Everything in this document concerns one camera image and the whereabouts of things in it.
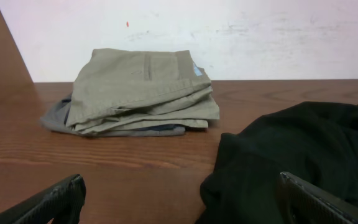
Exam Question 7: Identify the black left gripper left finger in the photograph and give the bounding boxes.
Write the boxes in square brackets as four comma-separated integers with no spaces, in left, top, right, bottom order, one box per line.
[0,174,86,224]

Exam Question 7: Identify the folded khaki trousers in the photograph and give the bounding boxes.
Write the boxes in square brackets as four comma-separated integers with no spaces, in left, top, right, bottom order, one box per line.
[66,49,219,135]

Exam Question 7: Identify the black t-shirt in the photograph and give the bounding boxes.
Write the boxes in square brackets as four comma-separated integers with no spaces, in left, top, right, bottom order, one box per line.
[198,102,358,223]

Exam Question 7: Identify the folded grey garment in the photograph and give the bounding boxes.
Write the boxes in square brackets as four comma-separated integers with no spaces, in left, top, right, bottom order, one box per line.
[40,93,186,138]

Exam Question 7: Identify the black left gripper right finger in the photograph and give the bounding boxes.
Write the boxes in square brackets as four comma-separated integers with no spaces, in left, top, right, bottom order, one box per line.
[275,172,358,224]

